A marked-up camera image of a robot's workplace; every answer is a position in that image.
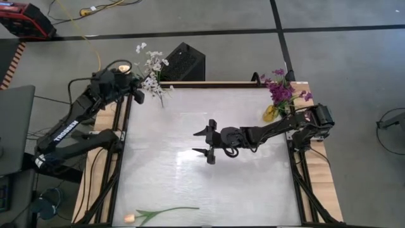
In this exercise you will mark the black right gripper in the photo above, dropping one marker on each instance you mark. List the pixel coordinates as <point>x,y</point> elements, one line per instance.
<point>231,137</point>

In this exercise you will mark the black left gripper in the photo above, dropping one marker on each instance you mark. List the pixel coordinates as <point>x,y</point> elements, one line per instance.
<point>110,84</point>

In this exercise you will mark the purple flower bunch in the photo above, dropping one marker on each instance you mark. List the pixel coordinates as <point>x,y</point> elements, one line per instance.
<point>307,96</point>
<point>280,93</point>

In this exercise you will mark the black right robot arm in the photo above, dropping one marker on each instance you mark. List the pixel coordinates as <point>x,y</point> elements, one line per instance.
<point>284,126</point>

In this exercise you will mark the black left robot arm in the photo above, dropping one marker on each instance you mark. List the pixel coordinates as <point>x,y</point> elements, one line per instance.
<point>68,130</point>

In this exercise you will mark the yellow glass vase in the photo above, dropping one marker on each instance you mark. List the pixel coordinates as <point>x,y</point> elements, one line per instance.
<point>270,114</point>

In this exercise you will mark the black perforated tower box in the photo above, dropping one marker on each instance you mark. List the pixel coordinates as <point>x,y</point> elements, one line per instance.
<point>183,63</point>

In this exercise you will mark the orange black striped strip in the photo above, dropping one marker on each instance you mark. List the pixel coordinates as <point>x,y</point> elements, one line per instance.
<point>12,68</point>

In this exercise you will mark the grey laptop lid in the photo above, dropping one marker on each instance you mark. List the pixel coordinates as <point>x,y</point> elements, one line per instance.
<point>16,126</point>

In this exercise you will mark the red and black case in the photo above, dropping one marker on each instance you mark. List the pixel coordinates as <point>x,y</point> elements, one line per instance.
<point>28,22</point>

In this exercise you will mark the dark blue round object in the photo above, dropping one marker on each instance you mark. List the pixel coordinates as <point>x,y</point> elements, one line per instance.
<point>47,204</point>

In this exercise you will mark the grey stand leg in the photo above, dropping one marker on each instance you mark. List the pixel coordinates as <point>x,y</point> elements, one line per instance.
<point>394,122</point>

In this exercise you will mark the black frame clamp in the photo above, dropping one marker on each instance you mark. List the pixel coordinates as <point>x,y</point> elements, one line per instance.
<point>289,76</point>
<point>255,79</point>

